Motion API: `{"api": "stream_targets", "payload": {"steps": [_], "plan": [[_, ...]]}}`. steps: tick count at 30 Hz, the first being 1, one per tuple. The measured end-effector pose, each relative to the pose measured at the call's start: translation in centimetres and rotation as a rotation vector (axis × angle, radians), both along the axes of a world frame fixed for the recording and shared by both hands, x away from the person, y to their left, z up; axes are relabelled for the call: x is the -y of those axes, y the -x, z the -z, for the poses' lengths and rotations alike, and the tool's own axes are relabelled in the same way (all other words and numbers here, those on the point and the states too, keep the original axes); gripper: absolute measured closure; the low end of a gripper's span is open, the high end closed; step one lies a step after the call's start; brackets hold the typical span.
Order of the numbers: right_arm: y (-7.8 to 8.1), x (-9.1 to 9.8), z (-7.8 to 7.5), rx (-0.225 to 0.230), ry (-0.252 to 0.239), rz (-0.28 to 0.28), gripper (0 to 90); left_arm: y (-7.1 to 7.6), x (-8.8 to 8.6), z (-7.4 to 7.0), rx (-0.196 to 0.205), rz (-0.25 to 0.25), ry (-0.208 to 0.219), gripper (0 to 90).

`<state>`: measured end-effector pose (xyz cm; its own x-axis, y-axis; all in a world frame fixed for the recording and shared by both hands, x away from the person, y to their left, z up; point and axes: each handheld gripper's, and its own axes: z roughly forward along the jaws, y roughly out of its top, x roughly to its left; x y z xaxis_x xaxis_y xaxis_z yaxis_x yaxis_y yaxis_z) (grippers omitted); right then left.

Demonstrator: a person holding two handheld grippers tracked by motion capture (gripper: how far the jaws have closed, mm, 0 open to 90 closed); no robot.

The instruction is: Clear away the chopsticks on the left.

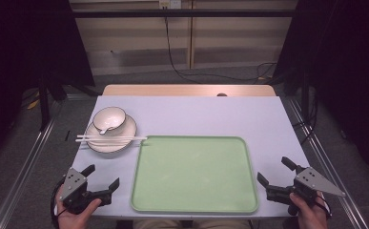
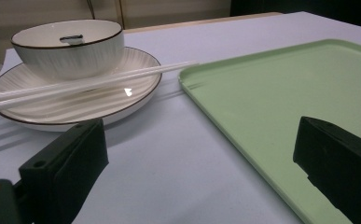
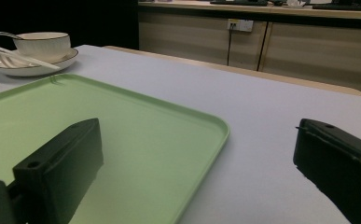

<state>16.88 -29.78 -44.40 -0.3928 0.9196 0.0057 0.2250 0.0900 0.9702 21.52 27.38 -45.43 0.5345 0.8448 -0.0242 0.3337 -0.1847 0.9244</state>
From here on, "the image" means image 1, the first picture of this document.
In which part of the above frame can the wooden wall post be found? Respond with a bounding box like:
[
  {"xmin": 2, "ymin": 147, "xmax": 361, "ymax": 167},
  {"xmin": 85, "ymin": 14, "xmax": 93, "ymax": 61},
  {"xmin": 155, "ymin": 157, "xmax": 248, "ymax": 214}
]
[{"xmin": 187, "ymin": 0, "xmax": 195, "ymax": 70}]

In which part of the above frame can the white bowl with dark rim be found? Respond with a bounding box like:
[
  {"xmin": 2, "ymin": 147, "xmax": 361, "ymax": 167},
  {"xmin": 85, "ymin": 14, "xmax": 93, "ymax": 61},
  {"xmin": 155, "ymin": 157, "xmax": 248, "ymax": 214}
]
[{"xmin": 92, "ymin": 106, "xmax": 128, "ymax": 136}]

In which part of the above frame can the person's left hand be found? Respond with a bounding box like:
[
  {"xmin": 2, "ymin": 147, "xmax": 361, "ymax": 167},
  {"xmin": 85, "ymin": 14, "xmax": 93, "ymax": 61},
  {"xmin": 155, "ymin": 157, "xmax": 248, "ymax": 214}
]
[{"xmin": 55, "ymin": 195, "xmax": 103, "ymax": 229}]

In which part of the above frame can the person's right hand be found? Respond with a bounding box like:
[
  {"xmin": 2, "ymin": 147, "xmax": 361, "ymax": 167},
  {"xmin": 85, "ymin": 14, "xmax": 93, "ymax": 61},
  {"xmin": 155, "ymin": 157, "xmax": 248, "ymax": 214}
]
[{"xmin": 289, "ymin": 190, "xmax": 329, "ymax": 229}]

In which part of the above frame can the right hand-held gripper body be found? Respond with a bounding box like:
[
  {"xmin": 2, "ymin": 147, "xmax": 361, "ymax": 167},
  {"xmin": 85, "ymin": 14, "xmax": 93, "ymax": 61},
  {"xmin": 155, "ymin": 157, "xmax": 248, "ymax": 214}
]
[{"xmin": 265, "ymin": 166, "xmax": 346, "ymax": 205}]

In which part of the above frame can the white plate with dark rim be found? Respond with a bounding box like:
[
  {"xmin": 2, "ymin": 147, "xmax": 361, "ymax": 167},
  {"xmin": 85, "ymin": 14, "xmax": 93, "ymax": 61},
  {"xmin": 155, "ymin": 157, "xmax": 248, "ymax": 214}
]
[{"xmin": 85, "ymin": 114, "xmax": 138, "ymax": 155}]

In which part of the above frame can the aluminium floor rail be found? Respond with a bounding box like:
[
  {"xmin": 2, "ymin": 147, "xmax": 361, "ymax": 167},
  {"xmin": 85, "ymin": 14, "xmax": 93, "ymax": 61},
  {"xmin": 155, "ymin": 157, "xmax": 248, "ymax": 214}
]
[
  {"xmin": 281, "ymin": 96, "xmax": 369, "ymax": 229},
  {"xmin": 0, "ymin": 94, "xmax": 69, "ymax": 229}
]

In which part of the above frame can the black metal stand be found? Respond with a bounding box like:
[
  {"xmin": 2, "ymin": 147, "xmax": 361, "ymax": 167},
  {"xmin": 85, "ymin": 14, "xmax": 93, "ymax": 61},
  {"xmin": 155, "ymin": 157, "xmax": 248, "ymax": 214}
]
[
  {"xmin": 300, "ymin": 65, "xmax": 311, "ymax": 121},
  {"xmin": 38, "ymin": 72, "xmax": 102, "ymax": 132}
]

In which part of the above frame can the dark curtain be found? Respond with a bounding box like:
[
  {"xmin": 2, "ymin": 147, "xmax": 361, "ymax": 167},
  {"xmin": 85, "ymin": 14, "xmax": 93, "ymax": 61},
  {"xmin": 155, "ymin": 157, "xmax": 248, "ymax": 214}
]
[
  {"xmin": 0, "ymin": 0, "xmax": 96, "ymax": 170},
  {"xmin": 272, "ymin": 0, "xmax": 369, "ymax": 182}
]

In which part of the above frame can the black floor cable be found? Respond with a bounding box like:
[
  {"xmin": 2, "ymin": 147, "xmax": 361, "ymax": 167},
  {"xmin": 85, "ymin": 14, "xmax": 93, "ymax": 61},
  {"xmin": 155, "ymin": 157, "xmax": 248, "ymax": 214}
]
[{"xmin": 163, "ymin": 8, "xmax": 277, "ymax": 85}]

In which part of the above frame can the yellow floor tape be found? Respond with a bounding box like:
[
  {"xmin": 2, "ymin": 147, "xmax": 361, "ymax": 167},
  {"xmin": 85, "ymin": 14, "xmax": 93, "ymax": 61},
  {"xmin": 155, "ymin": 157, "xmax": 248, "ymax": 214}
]
[{"xmin": 27, "ymin": 92, "xmax": 41, "ymax": 111}]

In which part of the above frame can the wooden table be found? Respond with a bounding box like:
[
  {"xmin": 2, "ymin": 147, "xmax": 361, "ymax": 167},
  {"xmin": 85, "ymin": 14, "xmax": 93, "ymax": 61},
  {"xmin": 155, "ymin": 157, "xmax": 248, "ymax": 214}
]
[{"xmin": 101, "ymin": 84, "xmax": 277, "ymax": 97}]

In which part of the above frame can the white table board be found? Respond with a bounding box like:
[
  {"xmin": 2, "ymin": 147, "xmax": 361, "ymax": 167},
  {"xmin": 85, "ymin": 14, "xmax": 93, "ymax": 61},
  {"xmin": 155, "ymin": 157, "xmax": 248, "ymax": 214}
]
[{"xmin": 72, "ymin": 94, "xmax": 311, "ymax": 220}]

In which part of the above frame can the green plastic tray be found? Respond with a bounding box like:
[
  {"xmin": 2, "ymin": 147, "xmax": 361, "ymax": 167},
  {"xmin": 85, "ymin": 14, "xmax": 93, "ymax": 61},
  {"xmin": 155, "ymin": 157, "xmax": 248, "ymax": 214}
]
[{"xmin": 130, "ymin": 135, "xmax": 259, "ymax": 214}]

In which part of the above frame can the white wall socket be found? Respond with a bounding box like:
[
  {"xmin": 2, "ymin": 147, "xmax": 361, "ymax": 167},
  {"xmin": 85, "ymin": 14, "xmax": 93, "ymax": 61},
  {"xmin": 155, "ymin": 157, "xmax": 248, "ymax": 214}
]
[{"xmin": 158, "ymin": 0, "xmax": 182, "ymax": 10}]

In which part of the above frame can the black horizontal bar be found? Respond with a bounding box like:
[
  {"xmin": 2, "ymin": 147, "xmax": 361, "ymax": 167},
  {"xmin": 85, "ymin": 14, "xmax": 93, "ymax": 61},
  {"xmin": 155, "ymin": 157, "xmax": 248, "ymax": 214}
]
[{"xmin": 72, "ymin": 9, "xmax": 296, "ymax": 18}]

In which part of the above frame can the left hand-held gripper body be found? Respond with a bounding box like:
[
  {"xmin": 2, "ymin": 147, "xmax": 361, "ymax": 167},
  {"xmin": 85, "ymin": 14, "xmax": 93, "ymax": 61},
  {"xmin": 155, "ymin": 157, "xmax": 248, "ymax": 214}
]
[{"xmin": 58, "ymin": 167, "xmax": 113, "ymax": 215}]

